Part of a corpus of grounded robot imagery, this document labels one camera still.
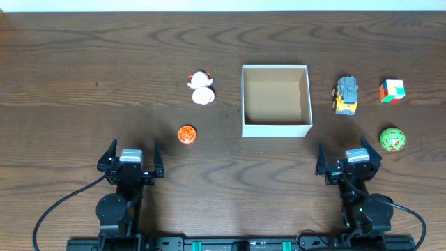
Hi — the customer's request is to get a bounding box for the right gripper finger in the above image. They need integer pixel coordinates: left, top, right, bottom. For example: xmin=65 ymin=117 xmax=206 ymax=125
xmin=315 ymin=141 xmax=327 ymax=175
xmin=360 ymin=135 xmax=382 ymax=164

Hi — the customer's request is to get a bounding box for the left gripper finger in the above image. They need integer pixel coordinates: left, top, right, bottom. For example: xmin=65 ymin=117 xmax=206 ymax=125
xmin=97 ymin=139 xmax=117 ymax=172
xmin=153 ymin=141 xmax=164 ymax=178

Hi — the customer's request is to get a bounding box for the green ball with red numbers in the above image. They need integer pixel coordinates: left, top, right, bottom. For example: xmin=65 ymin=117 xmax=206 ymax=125
xmin=379 ymin=128 xmax=406 ymax=152

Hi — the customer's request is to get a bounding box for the orange round toy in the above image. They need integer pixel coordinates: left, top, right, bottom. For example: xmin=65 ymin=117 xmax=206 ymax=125
xmin=177 ymin=125 xmax=197 ymax=144

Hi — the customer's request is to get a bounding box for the multicolour puzzle cube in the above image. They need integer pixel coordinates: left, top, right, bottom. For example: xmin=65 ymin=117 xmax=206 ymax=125
xmin=379 ymin=79 xmax=406 ymax=102

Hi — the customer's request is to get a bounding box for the yellow grey toy truck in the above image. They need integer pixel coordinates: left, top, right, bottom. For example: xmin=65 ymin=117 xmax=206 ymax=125
xmin=332 ymin=76 xmax=358 ymax=116

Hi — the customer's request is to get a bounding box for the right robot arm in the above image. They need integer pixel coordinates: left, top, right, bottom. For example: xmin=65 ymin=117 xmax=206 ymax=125
xmin=315 ymin=136 xmax=394 ymax=250

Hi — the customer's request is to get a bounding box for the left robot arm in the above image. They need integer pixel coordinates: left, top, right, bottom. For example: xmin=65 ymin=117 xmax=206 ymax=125
xmin=94 ymin=139 xmax=164 ymax=251

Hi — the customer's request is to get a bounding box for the white cardboard box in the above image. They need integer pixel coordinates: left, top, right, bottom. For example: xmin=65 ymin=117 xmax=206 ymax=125
xmin=241 ymin=65 xmax=313 ymax=137

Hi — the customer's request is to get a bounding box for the white pink duck toy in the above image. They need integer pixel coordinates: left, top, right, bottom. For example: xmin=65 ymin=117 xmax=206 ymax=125
xmin=187 ymin=71 xmax=215 ymax=105

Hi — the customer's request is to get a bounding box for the left black cable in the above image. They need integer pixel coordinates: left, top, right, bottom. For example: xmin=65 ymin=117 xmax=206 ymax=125
xmin=32 ymin=174 xmax=108 ymax=251

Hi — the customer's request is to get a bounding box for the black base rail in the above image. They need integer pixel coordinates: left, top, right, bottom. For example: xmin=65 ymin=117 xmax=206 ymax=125
xmin=66 ymin=234 xmax=415 ymax=251

